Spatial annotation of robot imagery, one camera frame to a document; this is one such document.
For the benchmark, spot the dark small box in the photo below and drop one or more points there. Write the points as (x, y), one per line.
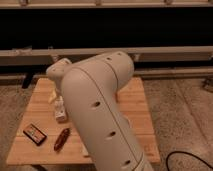
(35, 134)

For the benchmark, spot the wooden table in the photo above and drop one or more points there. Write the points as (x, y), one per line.
(23, 152)

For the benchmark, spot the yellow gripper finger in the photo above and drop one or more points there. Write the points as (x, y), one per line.
(53, 96)

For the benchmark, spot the brown snack packet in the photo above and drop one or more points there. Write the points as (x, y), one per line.
(62, 138)

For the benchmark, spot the white plastic bottle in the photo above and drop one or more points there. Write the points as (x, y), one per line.
(60, 112)

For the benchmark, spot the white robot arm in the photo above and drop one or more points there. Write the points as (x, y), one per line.
(88, 89)

